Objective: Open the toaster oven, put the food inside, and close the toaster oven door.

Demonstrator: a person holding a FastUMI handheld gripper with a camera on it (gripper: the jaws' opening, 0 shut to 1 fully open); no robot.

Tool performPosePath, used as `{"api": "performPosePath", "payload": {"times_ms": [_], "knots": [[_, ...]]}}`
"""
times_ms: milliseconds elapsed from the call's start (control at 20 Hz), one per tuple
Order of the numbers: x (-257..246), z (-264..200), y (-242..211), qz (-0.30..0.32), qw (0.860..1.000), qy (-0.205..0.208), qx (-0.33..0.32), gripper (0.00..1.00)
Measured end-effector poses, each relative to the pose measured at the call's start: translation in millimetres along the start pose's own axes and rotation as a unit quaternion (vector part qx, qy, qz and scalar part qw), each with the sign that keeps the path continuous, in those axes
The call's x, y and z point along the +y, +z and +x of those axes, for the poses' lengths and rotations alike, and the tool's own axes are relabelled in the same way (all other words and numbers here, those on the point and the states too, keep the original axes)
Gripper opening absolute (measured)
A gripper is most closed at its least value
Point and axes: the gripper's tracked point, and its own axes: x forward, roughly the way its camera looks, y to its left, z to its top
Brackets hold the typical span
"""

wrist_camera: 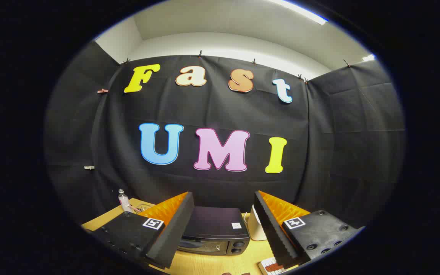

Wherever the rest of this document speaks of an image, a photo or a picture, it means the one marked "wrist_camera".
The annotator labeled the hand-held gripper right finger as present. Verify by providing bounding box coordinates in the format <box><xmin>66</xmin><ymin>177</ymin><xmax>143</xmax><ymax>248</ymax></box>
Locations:
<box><xmin>253</xmin><ymin>190</ymin><xmax>366</xmax><ymax>270</ymax></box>

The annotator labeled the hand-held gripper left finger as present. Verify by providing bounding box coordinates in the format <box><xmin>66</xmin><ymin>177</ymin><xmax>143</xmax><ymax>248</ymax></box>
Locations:
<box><xmin>90</xmin><ymin>192</ymin><xmax>195</xmax><ymax>270</ymax></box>

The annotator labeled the black toaster oven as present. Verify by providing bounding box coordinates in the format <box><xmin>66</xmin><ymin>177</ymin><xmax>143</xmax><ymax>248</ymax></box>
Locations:
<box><xmin>177</xmin><ymin>206</ymin><xmax>251</xmax><ymax>256</ymax></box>

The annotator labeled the white toaster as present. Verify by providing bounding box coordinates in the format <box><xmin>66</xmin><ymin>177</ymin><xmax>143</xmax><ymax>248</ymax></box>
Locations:
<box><xmin>247</xmin><ymin>205</ymin><xmax>268</xmax><ymax>241</ymax></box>

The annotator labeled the white rectangular plate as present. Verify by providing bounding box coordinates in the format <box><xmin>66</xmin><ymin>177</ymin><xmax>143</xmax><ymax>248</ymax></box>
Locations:
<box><xmin>259</xmin><ymin>257</ymin><xmax>298</xmax><ymax>275</ymax></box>

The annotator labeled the small clear plastic bottle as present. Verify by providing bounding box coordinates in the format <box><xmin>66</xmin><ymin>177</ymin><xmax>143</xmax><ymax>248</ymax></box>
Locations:
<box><xmin>118</xmin><ymin>189</ymin><xmax>133</xmax><ymax>213</ymax></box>

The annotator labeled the black backdrop cloth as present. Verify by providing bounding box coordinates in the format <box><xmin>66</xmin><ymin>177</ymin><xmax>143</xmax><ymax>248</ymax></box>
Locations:
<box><xmin>44</xmin><ymin>40</ymin><xmax>407</xmax><ymax>230</ymax></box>

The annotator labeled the wire basket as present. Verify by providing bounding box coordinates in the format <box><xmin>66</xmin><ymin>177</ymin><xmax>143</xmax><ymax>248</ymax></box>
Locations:
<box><xmin>131</xmin><ymin>203</ymin><xmax>154</xmax><ymax>214</ymax></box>

